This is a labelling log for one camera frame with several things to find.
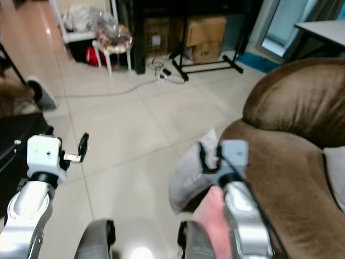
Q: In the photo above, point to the grey person's shoe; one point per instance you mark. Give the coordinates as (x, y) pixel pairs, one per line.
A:
(43, 95)

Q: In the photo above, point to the brown sofa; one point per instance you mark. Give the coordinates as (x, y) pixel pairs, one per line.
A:
(291, 124)

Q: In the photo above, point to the white plastic stool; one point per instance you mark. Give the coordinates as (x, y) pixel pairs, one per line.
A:
(112, 54)

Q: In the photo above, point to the black metal stand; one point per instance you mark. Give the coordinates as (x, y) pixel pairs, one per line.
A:
(180, 59)

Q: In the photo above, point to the red container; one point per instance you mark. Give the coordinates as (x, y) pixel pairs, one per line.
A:
(92, 57)

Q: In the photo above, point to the printed brown cardboard box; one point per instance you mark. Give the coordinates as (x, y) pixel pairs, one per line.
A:
(206, 54)

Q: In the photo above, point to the grey table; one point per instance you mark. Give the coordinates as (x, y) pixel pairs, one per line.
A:
(323, 32)

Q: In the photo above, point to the large brown cardboard box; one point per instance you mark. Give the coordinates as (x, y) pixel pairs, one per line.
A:
(207, 29)

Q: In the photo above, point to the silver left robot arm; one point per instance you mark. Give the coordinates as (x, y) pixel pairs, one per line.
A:
(27, 213)

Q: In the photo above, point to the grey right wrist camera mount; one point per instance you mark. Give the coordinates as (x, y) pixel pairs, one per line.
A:
(235, 155)

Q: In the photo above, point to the white power strip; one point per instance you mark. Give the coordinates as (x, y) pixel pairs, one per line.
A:
(165, 75)

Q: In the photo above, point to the light grey cushion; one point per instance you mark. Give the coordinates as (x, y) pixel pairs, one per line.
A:
(337, 175)

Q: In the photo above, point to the person's bare leg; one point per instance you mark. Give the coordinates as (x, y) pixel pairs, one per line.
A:
(13, 91)

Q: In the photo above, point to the glass door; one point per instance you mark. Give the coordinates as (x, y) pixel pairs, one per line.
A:
(285, 24)

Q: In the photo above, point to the white shelf rack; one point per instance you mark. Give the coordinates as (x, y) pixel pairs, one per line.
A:
(75, 38)

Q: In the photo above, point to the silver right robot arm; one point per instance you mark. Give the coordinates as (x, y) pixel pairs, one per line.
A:
(248, 221)

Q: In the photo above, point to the dark narrow cardboard box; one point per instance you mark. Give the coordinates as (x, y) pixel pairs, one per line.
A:
(156, 36)

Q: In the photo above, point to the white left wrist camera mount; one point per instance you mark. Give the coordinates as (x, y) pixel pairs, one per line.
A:
(46, 152)

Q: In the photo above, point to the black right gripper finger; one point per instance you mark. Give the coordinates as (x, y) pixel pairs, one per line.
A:
(205, 159)

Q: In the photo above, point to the clear plastic bag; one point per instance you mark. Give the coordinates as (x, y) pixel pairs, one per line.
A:
(113, 33)

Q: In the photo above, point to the blue floor mat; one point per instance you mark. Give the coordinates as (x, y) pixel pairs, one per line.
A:
(253, 62)

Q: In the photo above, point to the pale cloth pile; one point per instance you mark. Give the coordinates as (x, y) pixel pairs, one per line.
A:
(80, 19)

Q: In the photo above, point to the pink cushion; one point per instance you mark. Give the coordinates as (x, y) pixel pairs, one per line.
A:
(210, 221)

